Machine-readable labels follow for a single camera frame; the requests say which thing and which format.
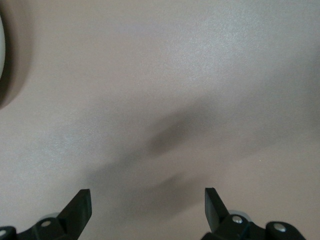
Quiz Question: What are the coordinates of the beige round plate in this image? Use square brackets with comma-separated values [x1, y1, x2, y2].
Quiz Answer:
[0, 9, 6, 86]

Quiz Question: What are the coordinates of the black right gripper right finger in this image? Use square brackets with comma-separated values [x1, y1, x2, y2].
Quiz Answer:
[201, 187, 307, 240]

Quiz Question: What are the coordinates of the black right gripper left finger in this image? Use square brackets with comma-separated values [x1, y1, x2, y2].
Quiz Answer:
[0, 188, 93, 240]

